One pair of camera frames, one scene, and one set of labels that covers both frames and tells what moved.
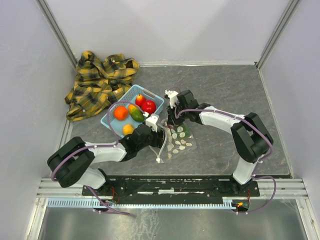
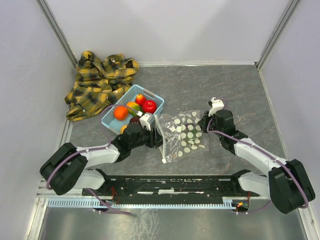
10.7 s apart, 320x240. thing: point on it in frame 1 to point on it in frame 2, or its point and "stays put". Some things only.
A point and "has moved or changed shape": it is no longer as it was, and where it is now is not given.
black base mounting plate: [172, 188] stays put
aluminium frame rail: [58, 32] stays put
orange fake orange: [121, 113] stays put
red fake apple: [149, 106] stays put
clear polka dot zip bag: [179, 141] has moved or changed shape
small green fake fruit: [186, 130] to [194, 131]
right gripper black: [171, 120] to [203, 122]
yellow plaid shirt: [98, 84] stays put
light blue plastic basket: [128, 113] stays put
